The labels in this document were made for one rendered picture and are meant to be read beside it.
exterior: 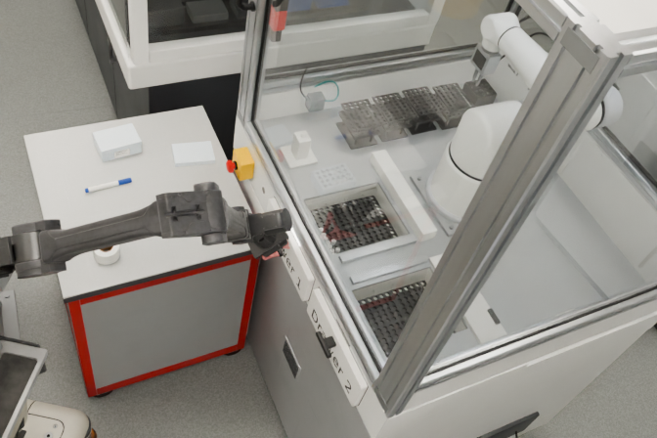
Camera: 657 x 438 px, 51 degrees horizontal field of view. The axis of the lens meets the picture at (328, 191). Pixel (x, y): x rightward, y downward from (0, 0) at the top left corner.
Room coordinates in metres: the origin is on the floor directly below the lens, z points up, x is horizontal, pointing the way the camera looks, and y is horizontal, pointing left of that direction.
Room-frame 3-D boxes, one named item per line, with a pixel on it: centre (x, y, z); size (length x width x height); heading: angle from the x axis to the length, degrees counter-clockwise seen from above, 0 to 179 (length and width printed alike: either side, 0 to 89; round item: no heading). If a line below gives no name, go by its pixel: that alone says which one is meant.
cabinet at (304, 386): (1.37, -0.35, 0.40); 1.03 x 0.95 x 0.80; 36
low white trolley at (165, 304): (1.28, 0.55, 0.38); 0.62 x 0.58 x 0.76; 36
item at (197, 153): (1.46, 0.45, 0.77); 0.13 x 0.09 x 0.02; 118
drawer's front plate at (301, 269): (1.12, 0.07, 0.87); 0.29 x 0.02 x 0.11; 36
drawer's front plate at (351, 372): (0.87, -0.12, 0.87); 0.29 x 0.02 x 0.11; 36
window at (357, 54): (1.11, 0.02, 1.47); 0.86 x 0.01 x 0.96; 36
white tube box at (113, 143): (1.41, 0.68, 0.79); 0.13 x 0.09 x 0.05; 132
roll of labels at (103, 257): (1.02, 0.55, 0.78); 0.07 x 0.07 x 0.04
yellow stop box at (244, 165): (1.38, 0.27, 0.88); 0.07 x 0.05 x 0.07; 36
